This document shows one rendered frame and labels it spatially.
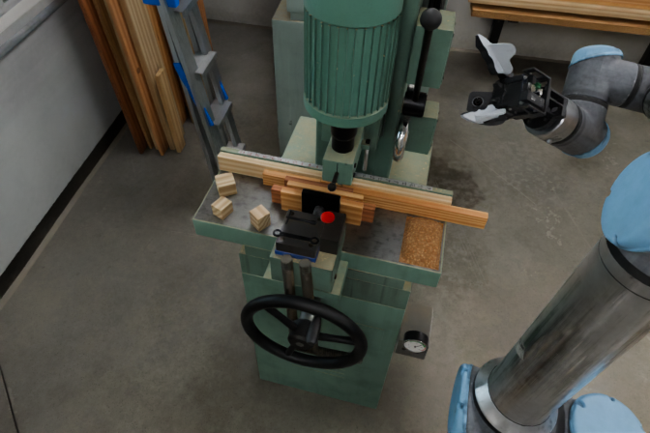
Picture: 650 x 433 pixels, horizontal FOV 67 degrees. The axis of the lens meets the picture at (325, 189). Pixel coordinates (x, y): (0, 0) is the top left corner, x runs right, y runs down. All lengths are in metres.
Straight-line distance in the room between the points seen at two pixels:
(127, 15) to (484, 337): 2.00
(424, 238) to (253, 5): 2.82
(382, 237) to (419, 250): 0.10
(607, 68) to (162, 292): 1.79
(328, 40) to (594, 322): 0.58
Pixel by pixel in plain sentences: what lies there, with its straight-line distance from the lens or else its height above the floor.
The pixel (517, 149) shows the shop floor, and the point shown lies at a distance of 2.96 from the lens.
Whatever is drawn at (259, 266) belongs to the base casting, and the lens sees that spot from 1.29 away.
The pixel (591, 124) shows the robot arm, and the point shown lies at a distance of 1.09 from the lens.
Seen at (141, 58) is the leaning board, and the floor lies 0.56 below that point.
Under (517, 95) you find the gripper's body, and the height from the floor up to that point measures 1.32.
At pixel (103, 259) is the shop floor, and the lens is 2.40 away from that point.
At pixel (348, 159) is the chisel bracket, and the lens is 1.10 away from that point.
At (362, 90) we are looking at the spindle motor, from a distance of 0.94.
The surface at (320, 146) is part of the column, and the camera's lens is 1.40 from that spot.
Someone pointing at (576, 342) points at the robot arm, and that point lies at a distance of 0.77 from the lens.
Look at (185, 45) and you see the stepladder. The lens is 1.93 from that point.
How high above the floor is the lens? 1.83
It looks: 47 degrees down
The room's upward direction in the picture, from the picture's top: 2 degrees clockwise
